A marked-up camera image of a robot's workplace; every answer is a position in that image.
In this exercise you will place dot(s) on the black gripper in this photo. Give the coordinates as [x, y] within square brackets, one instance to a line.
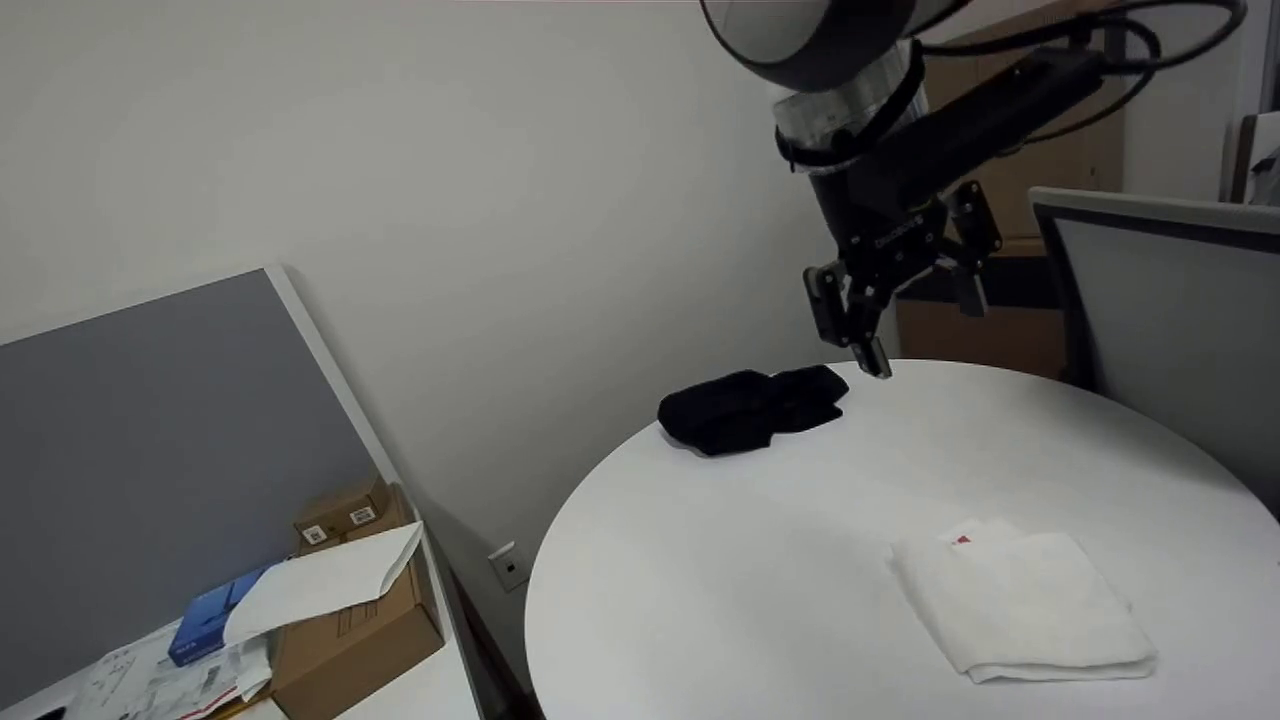
[880, 201]

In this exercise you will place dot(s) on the white towel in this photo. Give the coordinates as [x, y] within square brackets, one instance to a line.
[1025, 605]

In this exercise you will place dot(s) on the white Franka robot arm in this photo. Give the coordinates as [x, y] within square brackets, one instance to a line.
[800, 34]

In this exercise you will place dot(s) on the low brown cardboard box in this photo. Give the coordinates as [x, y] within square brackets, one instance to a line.
[984, 342]

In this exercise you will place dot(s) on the black cloth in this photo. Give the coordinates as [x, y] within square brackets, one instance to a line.
[744, 406]

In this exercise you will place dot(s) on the grey mesh office chair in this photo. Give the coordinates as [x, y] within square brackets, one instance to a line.
[1185, 333]

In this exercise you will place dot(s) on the small cardboard box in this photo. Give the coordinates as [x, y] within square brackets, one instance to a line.
[350, 514]

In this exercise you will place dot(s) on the white paper sheet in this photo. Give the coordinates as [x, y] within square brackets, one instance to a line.
[321, 582]

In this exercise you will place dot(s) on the large cardboard box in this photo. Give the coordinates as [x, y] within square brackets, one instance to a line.
[354, 654]

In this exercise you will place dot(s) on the blue packet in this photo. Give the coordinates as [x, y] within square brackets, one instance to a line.
[207, 625]

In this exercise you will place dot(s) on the grey partition panel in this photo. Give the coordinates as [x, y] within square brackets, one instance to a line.
[145, 452]

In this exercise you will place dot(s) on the stack of white papers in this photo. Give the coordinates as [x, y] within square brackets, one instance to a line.
[134, 683]

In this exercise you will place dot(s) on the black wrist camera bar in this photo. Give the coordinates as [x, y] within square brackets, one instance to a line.
[1012, 107]

